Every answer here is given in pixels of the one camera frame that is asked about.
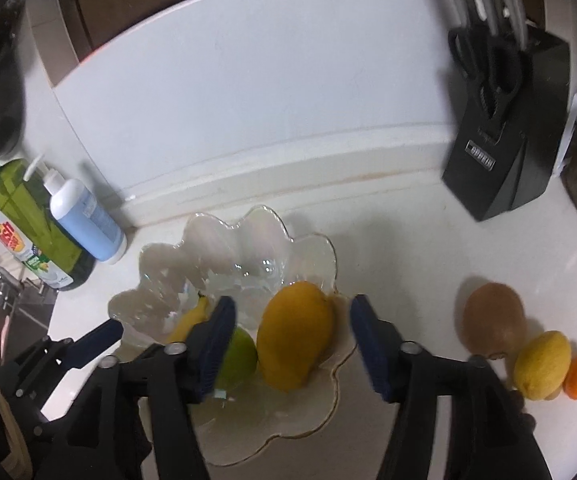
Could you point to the black knife block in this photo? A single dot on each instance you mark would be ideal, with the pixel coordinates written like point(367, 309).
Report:
point(494, 168)

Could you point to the brown kiwi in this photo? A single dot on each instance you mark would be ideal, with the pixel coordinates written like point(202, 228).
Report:
point(493, 321)

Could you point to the yellow banana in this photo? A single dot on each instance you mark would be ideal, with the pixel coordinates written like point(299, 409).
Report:
point(199, 314)

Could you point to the tan longan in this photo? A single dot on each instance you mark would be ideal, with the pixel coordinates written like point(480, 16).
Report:
point(553, 395)

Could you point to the yellow mango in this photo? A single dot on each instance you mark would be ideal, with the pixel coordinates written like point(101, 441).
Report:
point(295, 333)

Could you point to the steel sink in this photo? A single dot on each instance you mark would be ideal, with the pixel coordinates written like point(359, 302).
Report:
point(24, 319)

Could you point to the white shell-shaped bowl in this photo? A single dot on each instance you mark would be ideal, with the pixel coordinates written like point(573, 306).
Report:
point(249, 260)

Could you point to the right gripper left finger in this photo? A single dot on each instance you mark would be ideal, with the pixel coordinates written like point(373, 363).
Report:
point(166, 380)

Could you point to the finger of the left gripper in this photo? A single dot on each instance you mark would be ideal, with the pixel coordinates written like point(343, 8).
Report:
point(99, 437)
point(86, 349)

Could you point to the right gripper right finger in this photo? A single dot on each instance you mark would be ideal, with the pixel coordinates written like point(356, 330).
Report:
point(487, 437)

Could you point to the green apple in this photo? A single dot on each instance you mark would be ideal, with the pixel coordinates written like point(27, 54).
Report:
point(239, 361)

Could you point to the black kitchen scissors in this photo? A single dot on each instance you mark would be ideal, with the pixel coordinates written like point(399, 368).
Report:
point(491, 67)

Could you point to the green dish soap bottle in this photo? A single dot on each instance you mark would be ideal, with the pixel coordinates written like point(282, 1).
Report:
point(29, 232)

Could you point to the yellow lemon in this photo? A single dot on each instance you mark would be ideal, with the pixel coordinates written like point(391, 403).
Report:
point(542, 365)

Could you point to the blue pump lotion bottle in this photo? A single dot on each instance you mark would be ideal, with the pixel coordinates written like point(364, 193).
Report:
point(78, 211)

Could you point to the dark plum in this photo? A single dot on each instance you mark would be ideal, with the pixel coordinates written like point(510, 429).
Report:
point(528, 421)

